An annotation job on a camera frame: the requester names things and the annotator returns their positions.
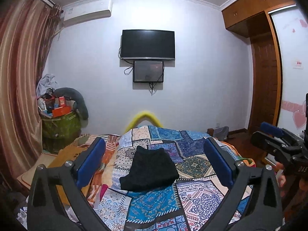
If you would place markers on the orange blanket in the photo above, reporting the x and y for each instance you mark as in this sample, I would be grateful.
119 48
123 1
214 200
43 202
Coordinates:
101 163

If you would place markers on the brown wooden door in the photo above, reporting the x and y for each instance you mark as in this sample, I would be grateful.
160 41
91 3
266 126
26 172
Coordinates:
265 82

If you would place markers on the right hand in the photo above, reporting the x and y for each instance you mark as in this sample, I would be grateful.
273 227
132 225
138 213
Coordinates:
281 179

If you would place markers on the large black television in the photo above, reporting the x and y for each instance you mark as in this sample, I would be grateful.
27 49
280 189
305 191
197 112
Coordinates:
147 44

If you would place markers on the orange box in bin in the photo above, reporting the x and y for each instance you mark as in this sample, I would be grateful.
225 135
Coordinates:
61 107

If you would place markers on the grey waste bin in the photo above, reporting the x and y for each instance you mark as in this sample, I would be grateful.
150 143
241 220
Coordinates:
221 133

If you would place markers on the small wall monitor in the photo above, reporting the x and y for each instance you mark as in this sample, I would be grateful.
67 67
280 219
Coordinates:
148 71

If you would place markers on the dark navy pants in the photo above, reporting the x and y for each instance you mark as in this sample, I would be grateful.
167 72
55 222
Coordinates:
150 169

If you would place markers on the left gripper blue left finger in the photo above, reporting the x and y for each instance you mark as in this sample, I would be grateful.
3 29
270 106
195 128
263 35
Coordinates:
88 162

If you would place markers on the white cloth on bin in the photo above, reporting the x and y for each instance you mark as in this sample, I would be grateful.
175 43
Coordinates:
45 83

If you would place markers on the wooden overhead cabinet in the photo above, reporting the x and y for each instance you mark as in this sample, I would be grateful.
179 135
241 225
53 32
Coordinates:
247 18

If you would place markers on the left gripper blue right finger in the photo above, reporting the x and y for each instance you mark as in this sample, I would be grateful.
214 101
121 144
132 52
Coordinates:
221 161

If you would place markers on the white wardrobe sliding door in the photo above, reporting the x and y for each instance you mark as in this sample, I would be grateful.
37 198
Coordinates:
291 30

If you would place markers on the white air conditioner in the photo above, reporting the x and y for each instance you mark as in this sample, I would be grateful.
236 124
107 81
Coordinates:
87 12

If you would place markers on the grey neck pillow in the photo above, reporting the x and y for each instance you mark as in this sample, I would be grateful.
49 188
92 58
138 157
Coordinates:
71 94

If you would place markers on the pink striped curtain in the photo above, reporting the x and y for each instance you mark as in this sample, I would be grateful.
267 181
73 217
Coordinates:
27 31

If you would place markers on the yellow curved headboard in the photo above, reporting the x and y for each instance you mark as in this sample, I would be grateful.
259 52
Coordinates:
143 116

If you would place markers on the blue patchwork bedspread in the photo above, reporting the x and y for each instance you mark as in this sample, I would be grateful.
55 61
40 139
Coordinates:
187 204

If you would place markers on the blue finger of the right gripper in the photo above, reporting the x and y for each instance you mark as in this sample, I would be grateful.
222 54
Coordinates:
271 130
265 142

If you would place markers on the green storage bin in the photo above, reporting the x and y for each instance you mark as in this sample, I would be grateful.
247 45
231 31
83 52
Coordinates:
57 133

